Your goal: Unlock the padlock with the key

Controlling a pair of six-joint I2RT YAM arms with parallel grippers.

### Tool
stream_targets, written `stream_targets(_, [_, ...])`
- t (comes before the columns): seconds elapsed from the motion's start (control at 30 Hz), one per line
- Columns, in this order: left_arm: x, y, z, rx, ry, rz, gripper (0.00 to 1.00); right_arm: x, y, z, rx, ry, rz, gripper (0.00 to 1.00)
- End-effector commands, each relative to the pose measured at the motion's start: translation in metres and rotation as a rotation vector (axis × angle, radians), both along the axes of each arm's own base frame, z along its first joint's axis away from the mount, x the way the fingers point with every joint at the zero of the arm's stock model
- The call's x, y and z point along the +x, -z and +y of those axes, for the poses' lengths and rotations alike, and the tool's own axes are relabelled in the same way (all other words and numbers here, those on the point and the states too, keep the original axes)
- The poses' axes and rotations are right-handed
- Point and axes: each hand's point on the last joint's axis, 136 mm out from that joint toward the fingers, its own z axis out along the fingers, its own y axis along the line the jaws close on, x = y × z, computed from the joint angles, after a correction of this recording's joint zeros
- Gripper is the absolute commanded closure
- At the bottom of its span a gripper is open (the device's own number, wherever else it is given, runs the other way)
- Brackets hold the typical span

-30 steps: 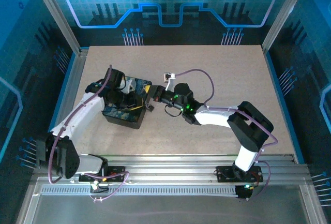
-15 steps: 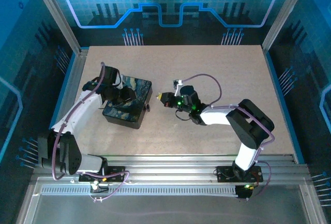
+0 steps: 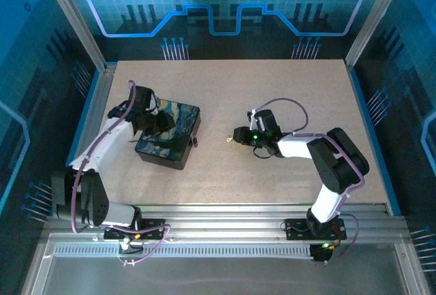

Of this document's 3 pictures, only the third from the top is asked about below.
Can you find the aluminium frame rail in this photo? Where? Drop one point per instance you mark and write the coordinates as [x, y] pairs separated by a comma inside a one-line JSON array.
[[221, 220]]

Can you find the aluminium side rail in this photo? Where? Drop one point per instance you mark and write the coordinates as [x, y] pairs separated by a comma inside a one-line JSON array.
[[97, 97]]

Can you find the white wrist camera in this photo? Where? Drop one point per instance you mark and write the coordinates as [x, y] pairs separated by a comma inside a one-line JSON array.
[[252, 119], [155, 104]]

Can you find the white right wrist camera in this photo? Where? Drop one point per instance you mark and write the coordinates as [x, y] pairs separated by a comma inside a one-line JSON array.
[[252, 119]]

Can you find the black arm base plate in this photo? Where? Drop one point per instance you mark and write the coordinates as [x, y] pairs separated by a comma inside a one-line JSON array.
[[296, 230], [112, 233]]

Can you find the black controller box green light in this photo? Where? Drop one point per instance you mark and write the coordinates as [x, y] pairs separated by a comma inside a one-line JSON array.
[[322, 253]]

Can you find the aluminium frame post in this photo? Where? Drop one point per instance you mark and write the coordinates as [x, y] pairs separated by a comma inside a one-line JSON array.
[[75, 19], [376, 19]]

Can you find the black starry painting box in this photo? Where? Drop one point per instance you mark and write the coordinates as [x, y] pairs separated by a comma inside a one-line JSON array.
[[177, 128]]

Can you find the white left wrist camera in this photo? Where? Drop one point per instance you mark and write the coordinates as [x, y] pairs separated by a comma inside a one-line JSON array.
[[155, 104]]

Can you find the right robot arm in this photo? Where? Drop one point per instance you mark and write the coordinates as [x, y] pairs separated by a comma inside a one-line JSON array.
[[340, 162]]

